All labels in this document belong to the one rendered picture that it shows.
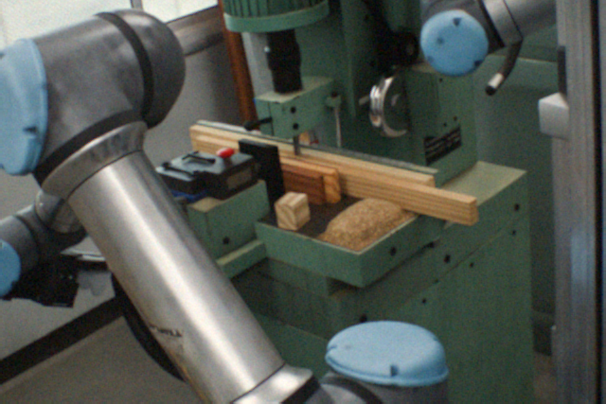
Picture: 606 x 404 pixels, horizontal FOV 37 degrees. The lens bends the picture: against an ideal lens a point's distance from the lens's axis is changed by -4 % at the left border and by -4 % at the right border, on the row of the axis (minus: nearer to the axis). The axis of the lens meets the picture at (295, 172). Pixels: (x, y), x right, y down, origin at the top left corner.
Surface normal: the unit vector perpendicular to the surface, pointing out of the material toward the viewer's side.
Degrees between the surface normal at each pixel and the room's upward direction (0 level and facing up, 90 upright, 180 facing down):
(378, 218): 42
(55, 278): 90
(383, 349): 8
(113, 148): 99
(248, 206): 90
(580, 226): 90
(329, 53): 90
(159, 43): 68
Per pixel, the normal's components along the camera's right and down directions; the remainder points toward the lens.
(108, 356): -0.14, -0.91
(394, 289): 0.71, 0.18
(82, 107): 0.31, -0.29
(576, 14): -0.84, 0.31
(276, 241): -0.69, 0.36
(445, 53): -0.13, 0.39
